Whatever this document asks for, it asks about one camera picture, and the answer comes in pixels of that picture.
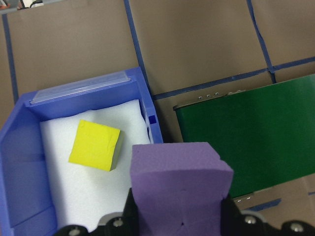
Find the white foam pad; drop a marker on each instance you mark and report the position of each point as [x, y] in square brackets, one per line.
[86, 196]

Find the green conveyor belt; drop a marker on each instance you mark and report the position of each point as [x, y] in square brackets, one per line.
[246, 147]

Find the purple foam block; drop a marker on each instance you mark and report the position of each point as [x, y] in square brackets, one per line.
[177, 184]

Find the yellow foam block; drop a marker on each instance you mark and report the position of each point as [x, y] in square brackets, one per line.
[93, 145]

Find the blue plastic storage bin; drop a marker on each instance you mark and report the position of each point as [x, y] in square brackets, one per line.
[22, 159]

